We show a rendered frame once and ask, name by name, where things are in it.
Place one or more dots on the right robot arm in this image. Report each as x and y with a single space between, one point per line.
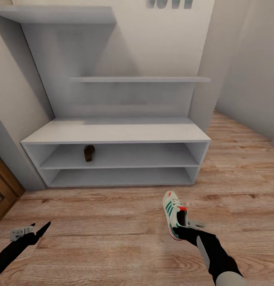
223 268

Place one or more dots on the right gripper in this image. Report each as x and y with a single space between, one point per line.
184 233

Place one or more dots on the sandal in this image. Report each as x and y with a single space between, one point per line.
88 151

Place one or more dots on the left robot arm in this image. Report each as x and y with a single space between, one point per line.
20 238

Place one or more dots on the door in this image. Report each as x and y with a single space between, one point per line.
10 190

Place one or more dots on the gym shoe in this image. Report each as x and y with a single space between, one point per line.
175 213

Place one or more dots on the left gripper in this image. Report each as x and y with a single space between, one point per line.
15 248

